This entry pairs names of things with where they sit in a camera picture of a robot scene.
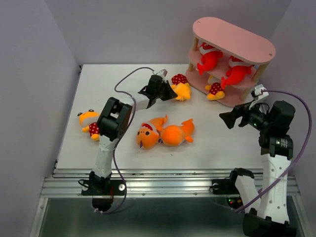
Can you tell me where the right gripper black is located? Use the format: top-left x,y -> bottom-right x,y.
219,99 -> 273,132

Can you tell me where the yellow plush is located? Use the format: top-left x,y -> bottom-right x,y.
77,109 -> 100,141
171,74 -> 191,101
205,76 -> 225,101

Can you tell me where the red shark plush front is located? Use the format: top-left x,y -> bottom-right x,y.
221,56 -> 254,89

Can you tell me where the red shark plush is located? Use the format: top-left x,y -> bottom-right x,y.
221,56 -> 254,89
197,42 -> 223,75

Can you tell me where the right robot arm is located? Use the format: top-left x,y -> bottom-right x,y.
219,101 -> 296,237

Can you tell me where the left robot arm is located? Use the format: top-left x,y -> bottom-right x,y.
78,71 -> 177,196

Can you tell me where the pink three-tier shelf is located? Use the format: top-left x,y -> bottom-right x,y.
186,17 -> 276,107

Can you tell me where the orange shark plush back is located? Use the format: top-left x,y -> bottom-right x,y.
160,118 -> 195,147

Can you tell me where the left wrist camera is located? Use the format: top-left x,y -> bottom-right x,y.
153,69 -> 168,78

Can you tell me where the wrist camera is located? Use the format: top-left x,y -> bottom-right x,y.
249,84 -> 269,109
153,69 -> 168,78

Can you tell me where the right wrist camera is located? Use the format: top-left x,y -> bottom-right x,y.
249,84 -> 269,109

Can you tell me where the orange shark plush facing camera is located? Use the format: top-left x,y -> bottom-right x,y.
136,115 -> 168,150

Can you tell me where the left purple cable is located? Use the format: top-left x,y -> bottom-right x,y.
93,67 -> 155,215

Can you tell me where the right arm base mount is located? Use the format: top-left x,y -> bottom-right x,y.
209,178 -> 243,209

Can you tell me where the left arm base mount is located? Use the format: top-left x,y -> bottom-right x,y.
78,179 -> 127,214

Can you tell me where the aluminium rail frame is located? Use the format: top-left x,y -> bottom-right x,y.
40,168 -> 301,198

